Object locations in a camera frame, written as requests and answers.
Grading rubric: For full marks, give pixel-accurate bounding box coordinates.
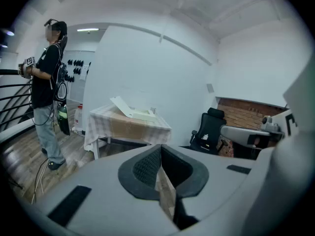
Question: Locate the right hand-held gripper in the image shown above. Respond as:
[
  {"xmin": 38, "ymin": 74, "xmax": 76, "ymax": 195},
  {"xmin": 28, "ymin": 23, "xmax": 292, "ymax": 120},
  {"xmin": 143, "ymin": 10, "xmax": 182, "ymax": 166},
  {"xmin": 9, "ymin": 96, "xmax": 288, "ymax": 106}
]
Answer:
[{"xmin": 220, "ymin": 109, "xmax": 299, "ymax": 149}]

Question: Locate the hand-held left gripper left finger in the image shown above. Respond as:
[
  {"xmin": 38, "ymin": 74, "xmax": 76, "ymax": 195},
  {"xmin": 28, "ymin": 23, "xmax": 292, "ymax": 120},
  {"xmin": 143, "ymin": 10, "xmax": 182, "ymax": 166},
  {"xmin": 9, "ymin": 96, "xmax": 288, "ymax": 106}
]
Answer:
[{"xmin": 118, "ymin": 144, "xmax": 162, "ymax": 202}]

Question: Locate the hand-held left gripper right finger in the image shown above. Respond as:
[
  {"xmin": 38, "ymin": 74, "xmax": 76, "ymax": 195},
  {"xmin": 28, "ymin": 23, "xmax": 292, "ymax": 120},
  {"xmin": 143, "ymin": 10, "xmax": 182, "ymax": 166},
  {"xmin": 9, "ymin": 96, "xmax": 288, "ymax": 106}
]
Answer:
[{"xmin": 161, "ymin": 144, "xmax": 210, "ymax": 231}]

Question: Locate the black office chair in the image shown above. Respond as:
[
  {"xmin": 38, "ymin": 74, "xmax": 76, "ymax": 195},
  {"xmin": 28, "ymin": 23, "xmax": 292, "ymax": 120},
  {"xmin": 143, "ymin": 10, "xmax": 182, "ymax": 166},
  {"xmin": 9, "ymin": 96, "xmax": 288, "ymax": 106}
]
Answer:
[{"xmin": 189, "ymin": 107, "xmax": 227, "ymax": 156}]

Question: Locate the checked tablecloth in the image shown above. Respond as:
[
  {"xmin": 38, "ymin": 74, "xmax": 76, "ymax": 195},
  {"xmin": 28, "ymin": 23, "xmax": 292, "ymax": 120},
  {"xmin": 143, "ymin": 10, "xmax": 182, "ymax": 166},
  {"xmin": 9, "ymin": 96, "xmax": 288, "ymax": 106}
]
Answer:
[{"xmin": 83, "ymin": 104, "xmax": 172, "ymax": 152}]

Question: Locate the white plastic jug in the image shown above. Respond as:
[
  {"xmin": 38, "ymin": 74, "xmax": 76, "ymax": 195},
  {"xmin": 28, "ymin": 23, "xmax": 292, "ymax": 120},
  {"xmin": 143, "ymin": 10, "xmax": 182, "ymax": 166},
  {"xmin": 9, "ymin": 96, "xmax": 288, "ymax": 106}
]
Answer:
[{"xmin": 73, "ymin": 104, "xmax": 85, "ymax": 134}]

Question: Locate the white paper sheet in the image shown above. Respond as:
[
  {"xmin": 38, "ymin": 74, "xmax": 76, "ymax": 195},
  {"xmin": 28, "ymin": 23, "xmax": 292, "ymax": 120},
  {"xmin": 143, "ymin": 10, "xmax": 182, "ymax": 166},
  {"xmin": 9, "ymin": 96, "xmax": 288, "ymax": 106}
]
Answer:
[{"xmin": 79, "ymin": 65, "xmax": 89, "ymax": 81}]

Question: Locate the black stair railing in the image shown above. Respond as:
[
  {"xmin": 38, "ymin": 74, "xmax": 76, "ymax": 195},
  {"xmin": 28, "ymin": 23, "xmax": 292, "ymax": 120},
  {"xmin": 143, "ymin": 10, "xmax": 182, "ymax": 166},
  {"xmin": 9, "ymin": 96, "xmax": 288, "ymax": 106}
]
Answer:
[{"xmin": 0, "ymin": 68, "xmax": 34, "ymax": 132}]

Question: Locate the white wall pipe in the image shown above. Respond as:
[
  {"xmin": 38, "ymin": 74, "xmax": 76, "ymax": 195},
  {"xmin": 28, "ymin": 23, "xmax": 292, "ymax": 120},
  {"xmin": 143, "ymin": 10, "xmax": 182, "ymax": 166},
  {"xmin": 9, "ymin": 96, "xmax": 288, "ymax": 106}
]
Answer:
[{"xmin": 105, "ymin": 23, "xmax": 213, "ymax": 66}]

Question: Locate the black floor cable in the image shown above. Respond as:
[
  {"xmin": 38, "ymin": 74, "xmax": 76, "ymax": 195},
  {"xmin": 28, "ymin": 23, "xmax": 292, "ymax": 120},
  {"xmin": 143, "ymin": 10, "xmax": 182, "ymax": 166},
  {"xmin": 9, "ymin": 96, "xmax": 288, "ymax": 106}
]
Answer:
[{"xmin": 32, "ymin": 157, "xmax": 49, "ymax": 201}]

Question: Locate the white floor cable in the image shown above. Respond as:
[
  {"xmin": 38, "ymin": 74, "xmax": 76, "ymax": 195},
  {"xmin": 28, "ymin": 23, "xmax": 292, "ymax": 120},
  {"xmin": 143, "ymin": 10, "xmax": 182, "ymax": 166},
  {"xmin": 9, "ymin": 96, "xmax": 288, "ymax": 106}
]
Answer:
[{"xmin": 31, "ymin": 165, "xmax": 45, "ymax": 204}]

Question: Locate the row of black wall-hung items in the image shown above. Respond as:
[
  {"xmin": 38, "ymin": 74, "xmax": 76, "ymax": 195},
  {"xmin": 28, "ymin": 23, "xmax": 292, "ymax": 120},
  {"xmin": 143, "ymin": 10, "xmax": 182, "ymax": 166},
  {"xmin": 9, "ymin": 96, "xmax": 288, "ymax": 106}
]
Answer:
[{"xmin": 64, "ymin": 59, "xmax": 92, "ymax": 83}]

